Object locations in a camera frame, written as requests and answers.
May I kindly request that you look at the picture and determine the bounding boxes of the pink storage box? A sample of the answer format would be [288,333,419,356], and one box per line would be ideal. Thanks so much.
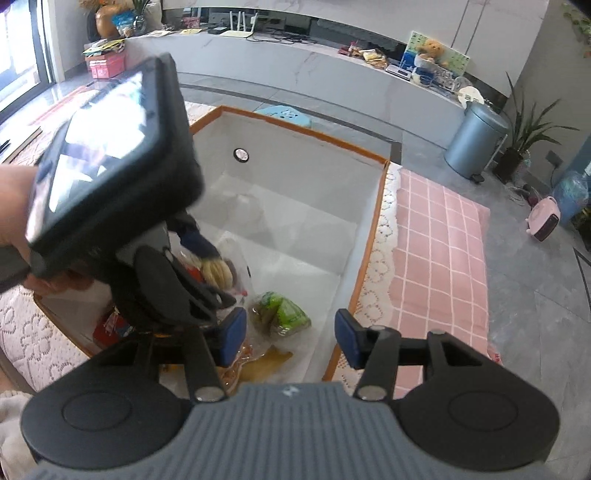
[88,52,127,79]

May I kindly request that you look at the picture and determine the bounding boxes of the pile of snack bags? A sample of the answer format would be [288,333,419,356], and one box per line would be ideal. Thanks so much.
[339,41,389,70]

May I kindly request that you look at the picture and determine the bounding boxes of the grey-blue pedal bin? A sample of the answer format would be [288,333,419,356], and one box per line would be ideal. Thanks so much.
[444,100,509,183]

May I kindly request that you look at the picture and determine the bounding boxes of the glass sliding door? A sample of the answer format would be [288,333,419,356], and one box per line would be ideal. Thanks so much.
[0,0,58,123]

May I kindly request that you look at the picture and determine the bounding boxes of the white round plaque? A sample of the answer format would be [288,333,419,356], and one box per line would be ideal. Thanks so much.
[457,85,485,109]

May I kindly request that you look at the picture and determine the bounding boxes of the stack of colourful booklets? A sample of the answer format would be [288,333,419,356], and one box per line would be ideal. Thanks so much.
[82,39,126,58]

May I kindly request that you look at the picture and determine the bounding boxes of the red snack packet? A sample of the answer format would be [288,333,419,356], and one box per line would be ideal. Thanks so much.
[92,307,139,349]

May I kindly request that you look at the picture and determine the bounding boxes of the brown teddy bear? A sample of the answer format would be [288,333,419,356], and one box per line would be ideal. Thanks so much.
[418,39,446,63]

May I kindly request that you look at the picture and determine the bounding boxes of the orange cardboard box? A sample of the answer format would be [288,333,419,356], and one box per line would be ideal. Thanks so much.
[34,105,391,384]

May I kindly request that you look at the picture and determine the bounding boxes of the long-leaf plant in glass vase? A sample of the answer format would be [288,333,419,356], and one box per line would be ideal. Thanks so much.
[131,0,164,35]

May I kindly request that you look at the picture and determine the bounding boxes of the blue patterned bag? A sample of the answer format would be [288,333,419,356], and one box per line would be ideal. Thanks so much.
[112,13,137,38]

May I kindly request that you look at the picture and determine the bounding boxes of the yellowish clear snack packet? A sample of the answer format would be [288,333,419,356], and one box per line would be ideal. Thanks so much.
[217,344,296,384]

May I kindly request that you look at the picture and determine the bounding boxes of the marble television console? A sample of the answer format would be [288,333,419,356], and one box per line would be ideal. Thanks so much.
[124,34,467,125]

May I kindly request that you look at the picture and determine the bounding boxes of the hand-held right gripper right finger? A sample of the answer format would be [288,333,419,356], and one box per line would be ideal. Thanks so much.
[335,309,504,404]

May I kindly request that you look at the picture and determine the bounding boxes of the person's left hand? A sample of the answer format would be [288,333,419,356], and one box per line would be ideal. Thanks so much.
[0,165,112,296]

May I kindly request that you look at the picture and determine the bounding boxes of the green snack packet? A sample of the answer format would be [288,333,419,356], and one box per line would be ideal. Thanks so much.
[249,291,311,337]

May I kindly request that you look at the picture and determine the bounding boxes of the golden vase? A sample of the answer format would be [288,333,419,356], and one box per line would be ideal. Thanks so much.
[95,7,123,40]

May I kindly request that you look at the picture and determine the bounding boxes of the long-leaf plant in black pot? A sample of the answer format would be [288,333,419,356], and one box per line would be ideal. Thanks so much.
[492,71,580,183]

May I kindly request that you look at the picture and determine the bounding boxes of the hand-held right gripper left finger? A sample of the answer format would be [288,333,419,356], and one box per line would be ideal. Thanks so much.
[90,307,247,404]

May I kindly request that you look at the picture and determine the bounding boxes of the hanging wall vine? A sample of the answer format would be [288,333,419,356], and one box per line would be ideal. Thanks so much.
[561,0,591,42]

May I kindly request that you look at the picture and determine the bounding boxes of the white router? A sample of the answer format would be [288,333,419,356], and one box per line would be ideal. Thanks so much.
[219,10,259,37]

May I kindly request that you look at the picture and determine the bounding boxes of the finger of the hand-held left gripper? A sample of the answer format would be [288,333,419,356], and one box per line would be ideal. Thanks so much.
[194,277,237,311]
[178,211,222,260]

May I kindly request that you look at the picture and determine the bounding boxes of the green picture board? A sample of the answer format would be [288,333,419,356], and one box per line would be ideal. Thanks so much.
[402,31,471,77]

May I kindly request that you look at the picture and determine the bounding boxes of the black cables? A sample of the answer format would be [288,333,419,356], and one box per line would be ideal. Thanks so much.
[249,30,315,44]

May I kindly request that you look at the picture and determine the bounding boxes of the light blue stool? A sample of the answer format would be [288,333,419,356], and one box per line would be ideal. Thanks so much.
[254,105,312,130]

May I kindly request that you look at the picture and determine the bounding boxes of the pink heater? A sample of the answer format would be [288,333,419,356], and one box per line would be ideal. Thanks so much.
[526,196,561,243]

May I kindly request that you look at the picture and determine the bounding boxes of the clear brown snack packet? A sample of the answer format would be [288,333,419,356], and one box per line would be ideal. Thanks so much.
[175,231,252,301]

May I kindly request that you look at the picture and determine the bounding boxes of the blue water jug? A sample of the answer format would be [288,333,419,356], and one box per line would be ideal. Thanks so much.
[551,168,591,227]

